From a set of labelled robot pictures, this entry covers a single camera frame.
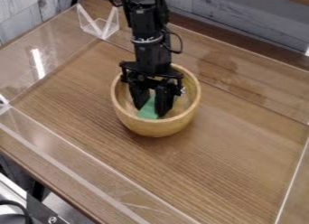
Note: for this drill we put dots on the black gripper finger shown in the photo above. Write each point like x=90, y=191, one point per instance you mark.
x=164, y=100
x=140, y=93

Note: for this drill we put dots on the green rectangular block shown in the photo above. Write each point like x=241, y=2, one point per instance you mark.
x=148, y=111

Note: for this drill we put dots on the brown wooden bowl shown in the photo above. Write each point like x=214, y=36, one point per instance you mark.
x=178, y=116

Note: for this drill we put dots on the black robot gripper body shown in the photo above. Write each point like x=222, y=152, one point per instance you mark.
x=153, y=60

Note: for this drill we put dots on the black metal table bracket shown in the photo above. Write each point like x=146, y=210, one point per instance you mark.
x=41, y=213

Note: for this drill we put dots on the clear acrylic corner bracket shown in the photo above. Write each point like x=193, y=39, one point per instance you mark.
x=99, y=27

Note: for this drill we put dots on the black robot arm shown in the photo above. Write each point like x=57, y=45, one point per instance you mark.
x=148, y=19

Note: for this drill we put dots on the clear acrylic tray wall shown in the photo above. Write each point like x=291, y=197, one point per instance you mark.
x=107, y=196

